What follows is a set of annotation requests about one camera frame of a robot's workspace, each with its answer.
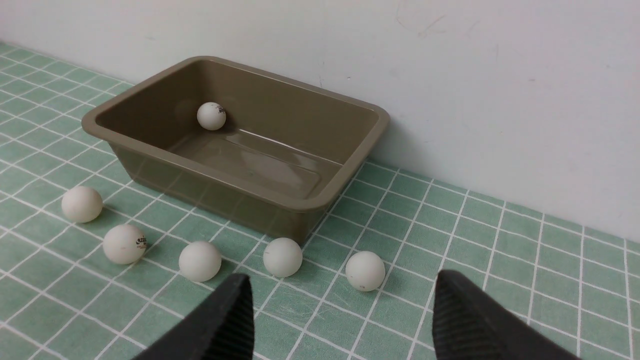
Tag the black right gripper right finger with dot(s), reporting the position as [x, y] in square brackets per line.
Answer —
[468, 324]

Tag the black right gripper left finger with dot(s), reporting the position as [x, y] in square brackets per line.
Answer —
[221, 327]

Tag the white ping-pong ball speckled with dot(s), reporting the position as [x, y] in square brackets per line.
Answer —
[282, 257]

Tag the white ping-pong ball printed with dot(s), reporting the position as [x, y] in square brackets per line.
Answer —
[124, 244]

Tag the white ping-pong ball plain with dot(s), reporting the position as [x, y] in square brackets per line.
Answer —
[81, 204]

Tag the white ping-pong ball with logo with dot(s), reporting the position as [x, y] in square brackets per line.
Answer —
[211, 116]

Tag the green checkered table mat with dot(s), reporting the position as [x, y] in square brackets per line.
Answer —
[62, 298]

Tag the olive green plastic bin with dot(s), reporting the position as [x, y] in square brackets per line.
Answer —
[284, 155]

